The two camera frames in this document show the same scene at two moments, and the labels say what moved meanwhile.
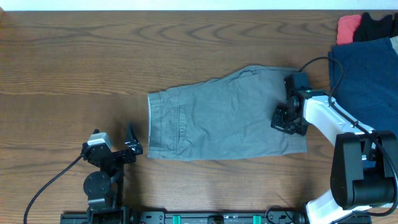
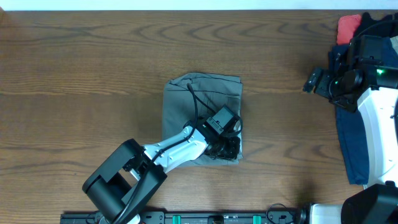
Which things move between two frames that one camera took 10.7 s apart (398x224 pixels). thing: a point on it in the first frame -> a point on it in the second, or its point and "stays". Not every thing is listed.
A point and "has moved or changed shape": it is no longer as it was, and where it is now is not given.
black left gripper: x=135 y=148 -> x=235 y=150
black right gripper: x=277 y=123 -> x=321 y=88
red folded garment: x=347 y=25 stays
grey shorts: x=228 y=117 has moved or changed shape
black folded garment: x=370 y=29 stays
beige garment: x=394 y=42 stays
